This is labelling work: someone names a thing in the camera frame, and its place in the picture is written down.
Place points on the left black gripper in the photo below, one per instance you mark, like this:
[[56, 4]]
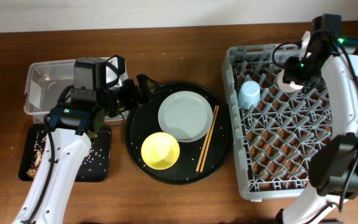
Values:
[[136, 91]]

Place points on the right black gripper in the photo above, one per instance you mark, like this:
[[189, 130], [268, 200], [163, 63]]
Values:
[[295, 74]]

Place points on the pink plastic cup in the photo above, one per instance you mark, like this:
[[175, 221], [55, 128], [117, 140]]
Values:
[[287, 87]]

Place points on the light grey plate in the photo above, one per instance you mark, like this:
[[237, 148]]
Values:
[[185, 115]]

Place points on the blue plastic cup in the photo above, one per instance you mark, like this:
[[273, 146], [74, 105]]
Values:
[[249, 94]]

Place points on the yellow bowl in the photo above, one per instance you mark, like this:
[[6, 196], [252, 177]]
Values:
[[160, 151]]

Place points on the food scraps pile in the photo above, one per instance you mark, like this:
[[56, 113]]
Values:
[[37, 154]]

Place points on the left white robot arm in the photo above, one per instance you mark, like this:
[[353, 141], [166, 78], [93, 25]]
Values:
[[72, 124]]

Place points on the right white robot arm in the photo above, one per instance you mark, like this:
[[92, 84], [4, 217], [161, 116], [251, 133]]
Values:
[[333, 170]]

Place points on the grey dishwasher rack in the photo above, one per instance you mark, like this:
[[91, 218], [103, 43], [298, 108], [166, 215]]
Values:
[[274, 141]]

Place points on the clear plastic waste bin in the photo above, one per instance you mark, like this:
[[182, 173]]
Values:
[[64, 81]]

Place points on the round black serving tray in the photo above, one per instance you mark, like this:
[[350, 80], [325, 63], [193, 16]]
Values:
[[142, 122]]

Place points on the black rectangular tray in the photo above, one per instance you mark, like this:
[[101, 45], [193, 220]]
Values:
[[94, 167]]

